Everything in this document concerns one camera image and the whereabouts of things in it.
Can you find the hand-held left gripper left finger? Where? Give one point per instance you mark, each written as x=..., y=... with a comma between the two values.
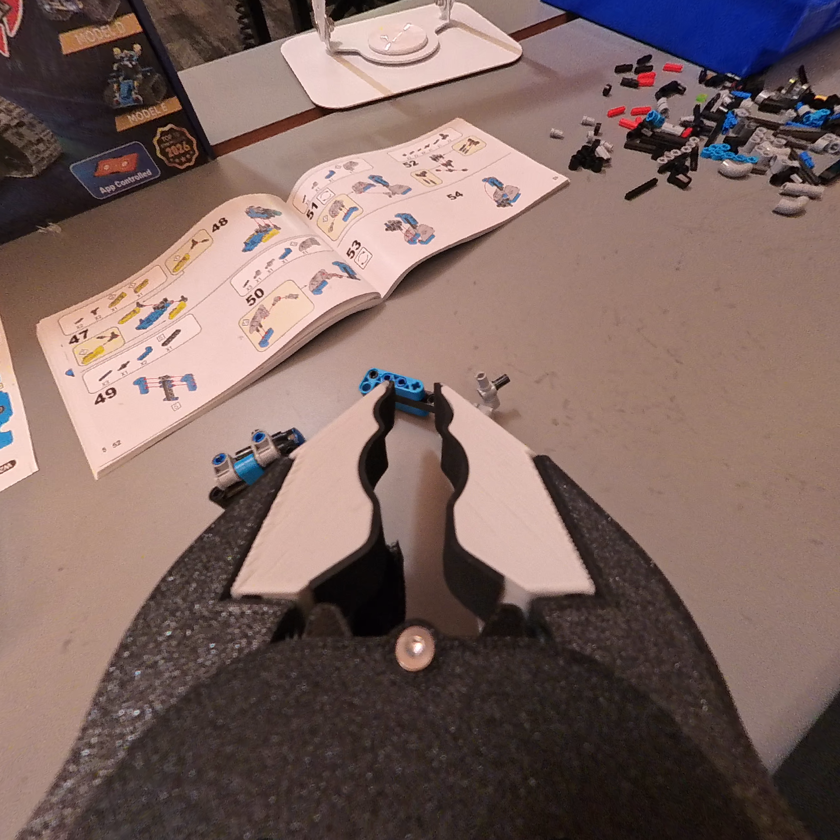
x=315, y=518

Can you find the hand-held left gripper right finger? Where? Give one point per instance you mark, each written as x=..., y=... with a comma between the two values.
x=518, y=518

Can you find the grey connector with black pin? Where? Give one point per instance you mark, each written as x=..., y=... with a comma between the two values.
x=485, y=392

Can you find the blue beams black axle assembly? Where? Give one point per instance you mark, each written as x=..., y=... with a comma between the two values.
x=387, y=380

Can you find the pile of small brick parts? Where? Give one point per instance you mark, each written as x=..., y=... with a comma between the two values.
x=722, y=131

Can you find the grey desk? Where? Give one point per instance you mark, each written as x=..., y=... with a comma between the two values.
x=590, y=394

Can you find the blue yellow brick vehicle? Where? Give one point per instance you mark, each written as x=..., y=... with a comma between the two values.
x=243, y=463

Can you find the open instruction booklet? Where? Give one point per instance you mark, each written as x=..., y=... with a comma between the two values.
x=262, y=262

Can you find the blue sticker sheet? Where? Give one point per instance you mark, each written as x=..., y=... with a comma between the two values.
x=13, y=426

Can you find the dark blue toy kit box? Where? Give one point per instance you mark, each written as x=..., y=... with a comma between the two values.
x=98, y=131

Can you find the white stand base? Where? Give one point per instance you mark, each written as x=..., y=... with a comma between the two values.
x=459, y=59

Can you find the blue plastic bin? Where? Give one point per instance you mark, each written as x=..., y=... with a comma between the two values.
x=722, y=26

